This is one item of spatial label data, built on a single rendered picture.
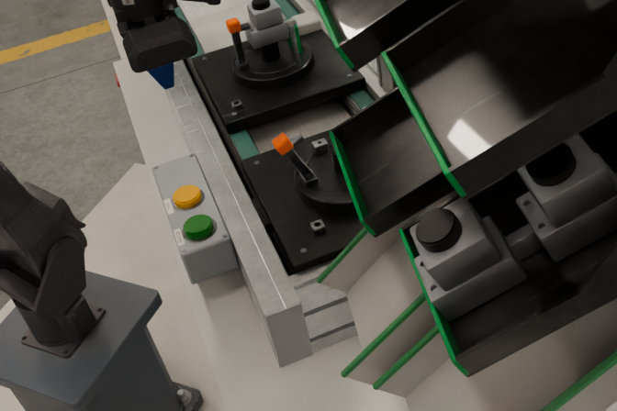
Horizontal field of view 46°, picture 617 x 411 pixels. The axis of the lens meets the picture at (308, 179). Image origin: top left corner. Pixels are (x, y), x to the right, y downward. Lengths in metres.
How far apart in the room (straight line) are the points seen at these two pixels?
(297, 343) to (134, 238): 0.37
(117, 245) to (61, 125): 2.08
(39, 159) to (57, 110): 0.34
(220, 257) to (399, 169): 0.41
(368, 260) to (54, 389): 0.34
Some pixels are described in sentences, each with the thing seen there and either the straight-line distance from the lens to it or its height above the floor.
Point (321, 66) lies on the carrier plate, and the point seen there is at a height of 0.97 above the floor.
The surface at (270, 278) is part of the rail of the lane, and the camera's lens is 0.91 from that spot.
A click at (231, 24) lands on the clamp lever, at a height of 1.07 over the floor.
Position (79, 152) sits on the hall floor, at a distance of 3.01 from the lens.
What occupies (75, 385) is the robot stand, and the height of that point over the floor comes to 1.06.
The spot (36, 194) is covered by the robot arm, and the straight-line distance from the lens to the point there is 0.72.
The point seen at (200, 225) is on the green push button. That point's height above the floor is 0.97.
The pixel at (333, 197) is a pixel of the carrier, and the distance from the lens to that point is 0.95.
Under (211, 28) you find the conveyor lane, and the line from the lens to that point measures 1.56.
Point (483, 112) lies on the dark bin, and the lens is 0.43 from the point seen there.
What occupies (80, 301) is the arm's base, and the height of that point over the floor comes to 1.10.
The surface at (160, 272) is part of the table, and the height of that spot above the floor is 0.86.
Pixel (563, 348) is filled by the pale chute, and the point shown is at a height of 1.11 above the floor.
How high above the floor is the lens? 1.61
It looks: 39 degrees down
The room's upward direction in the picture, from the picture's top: 11 degrees counter-clockwise
